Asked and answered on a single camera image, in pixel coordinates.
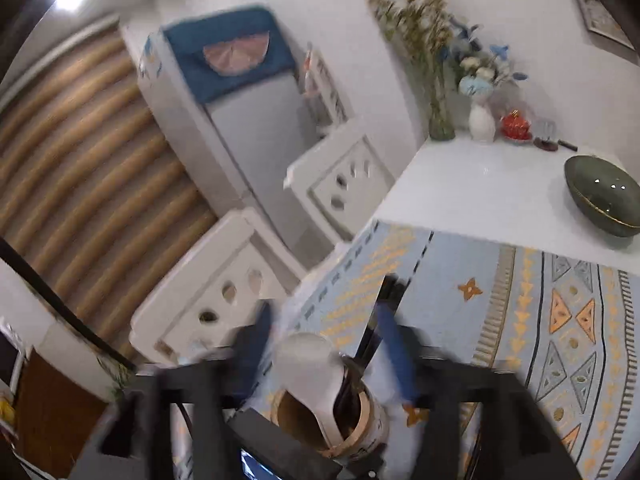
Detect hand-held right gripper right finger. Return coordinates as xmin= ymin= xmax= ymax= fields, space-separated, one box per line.
xmin=367 ymin=274 xmax=583 ymax=480

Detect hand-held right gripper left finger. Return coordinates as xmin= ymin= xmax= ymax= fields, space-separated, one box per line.
xmin=67 ymin=300 xmax=273 ymax=480

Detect bamboo utensil holder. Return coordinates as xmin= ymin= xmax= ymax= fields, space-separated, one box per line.
xmin=270 ymin=345 xmax=391 ymax=468

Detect bundle of black chopsticks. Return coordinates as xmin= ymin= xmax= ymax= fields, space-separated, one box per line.
xmin=339 ymin=354 xmax=367 ymax=413

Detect white rice paddle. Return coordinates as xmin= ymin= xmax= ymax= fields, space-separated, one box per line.
xmin=274 ymin=332 xmax=347 ymax=456

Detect white dining chair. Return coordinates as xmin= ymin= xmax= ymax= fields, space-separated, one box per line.
xmin=129 ymin=207 xmax=292 ymax=367
xmin=284 ymin=120 xmax=397 ymax=242

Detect blue patterned table runner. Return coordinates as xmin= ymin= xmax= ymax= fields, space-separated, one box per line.
xmin=290 ymin=220 xmax=640 ymax=480

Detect green potted plant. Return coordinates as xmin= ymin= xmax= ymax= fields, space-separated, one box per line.
xmin=99 ymin=354 xmax=132 ymax=402

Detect white refrigerator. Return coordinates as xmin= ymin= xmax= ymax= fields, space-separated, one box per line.
xmin=137 ymin=5 xmax=351 ymax=261

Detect brown wooden cabinet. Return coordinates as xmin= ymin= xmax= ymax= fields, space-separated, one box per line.
xmin=15 ymin=350 xmax=112 ymax=480

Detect clear glass vase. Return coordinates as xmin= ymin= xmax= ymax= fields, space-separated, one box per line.
xmin=427 ymin=75 xmax=457 ymax=142

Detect brown striped window blind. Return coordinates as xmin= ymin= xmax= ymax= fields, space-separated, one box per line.
xmin=0 ymin=25 xmax=221 ymax=356

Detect white ribbed vase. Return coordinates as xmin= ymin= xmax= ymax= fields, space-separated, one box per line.
xmin=467 ymin=100 xmax=497 ymax=143

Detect dark green oval bowl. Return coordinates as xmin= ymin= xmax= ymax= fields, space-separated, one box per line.
xmin=564 ymin=155 xmax=640 ymax=238

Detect red lidded teacup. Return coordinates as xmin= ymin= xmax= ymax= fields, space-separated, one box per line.
xmin=500 ymin=109 xmax=533 ymax=143

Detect phone stand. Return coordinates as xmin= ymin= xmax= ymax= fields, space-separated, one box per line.
xmin=534 ymin=119 xmax=558 ymax=152

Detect white corner shelf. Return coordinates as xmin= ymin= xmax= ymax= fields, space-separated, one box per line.
xmin=300 ymin=45 xmax=351 ymax=131

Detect blue artificial flowers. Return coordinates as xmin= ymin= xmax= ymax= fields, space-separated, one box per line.
xmin=447 ymin=17 xmax=528 ymax=98

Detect dried yellow flowers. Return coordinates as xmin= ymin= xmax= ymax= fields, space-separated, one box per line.
xmin=370 ymin=0 xmax=451 ymax=91

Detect thick black cable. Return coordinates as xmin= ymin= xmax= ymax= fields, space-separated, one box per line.
xmin=0 ymin=237 xmax=137 ymax=368

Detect framed wall picture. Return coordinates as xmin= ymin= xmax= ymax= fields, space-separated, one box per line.
xmin=567 ymin=0 xmax=638 ymax=51

